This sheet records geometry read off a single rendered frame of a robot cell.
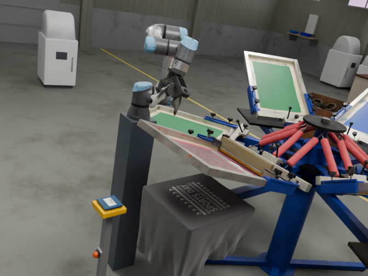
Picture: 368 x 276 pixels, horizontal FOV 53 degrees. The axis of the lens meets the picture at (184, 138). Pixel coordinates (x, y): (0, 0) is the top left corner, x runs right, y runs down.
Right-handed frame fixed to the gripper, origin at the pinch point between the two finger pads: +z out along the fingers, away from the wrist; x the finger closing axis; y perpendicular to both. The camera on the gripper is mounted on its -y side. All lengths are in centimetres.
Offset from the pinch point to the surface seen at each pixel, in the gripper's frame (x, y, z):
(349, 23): -1039, 527, -370
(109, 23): -430, 876, -58
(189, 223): -30, -17, 47
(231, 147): -71, 10, 10
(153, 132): -11.1, 14.6, 13.7
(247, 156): -71, -3, 10
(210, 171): -12.2, -29.0, 13.5
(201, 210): -42, -10, 43
